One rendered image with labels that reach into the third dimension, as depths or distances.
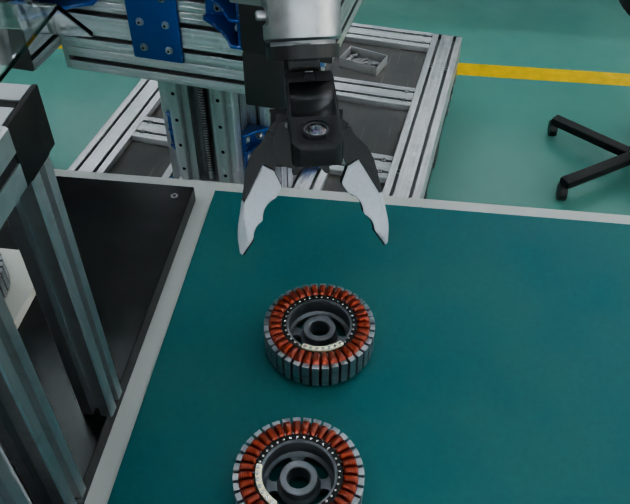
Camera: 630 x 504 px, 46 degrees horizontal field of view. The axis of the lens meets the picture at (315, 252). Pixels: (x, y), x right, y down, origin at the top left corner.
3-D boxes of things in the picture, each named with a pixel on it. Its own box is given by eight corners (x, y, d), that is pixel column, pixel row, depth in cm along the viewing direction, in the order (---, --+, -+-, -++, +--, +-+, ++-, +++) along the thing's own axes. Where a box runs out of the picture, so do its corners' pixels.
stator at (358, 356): (262, 307, 81) (260, 284, 79) (364, 300, 82) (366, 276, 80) (268, 393, 73) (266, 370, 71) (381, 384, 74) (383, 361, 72)
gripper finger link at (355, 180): (399, 216, 81) (347, 149, 78) (410, 229, 75) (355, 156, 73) (376, 234, 81) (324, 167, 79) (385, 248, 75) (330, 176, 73)
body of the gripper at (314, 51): (340, 161, 80) (336, 44, 77) (351, 173, 72) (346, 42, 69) (269, 165, 80) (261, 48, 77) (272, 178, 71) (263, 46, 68)
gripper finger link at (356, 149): (391, 180, 75) (338, 109, 73) (393, 182, 74) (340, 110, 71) (353, 209, 75) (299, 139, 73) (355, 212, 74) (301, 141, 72)
